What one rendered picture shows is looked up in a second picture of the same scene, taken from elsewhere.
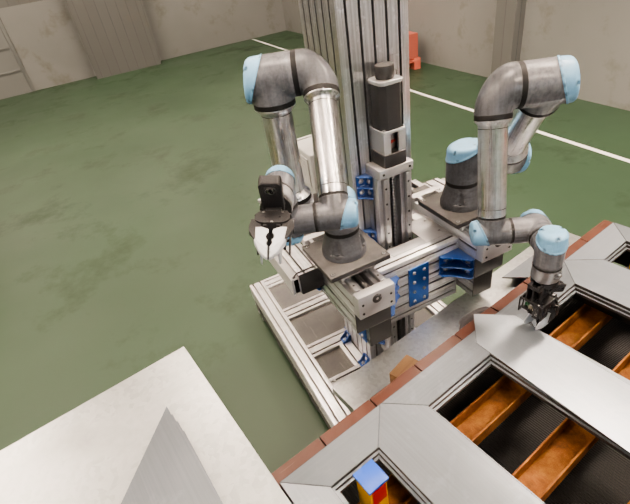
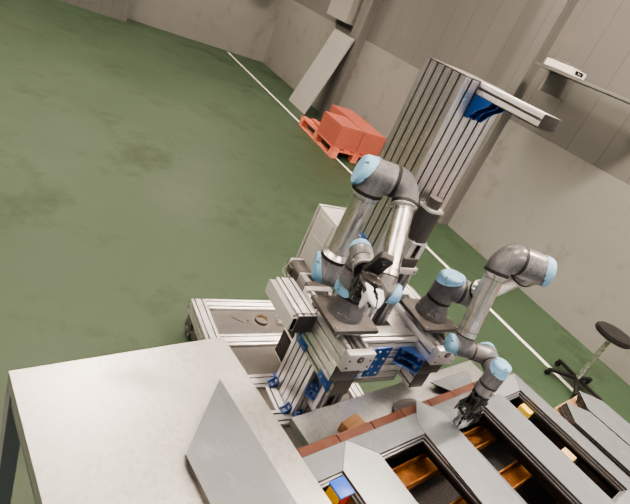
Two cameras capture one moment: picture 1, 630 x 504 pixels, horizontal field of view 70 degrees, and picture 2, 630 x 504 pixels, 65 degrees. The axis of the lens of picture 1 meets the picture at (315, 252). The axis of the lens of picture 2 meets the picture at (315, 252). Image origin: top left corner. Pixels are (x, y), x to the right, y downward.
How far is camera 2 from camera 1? 76 cm
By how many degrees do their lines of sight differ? 18
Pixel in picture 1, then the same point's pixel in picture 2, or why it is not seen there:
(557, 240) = (505, 370)
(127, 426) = (182, 382)
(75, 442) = (138, 379)
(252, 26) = (233, 40)
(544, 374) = (458, 460)
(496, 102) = (505, 265)
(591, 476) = not seen: outside the picture
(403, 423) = (361, 460)
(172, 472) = (231, 429)
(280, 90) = (381, 188)
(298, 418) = not seen: hidden behind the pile
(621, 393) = (502, 489)
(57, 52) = not seen: outside the picture
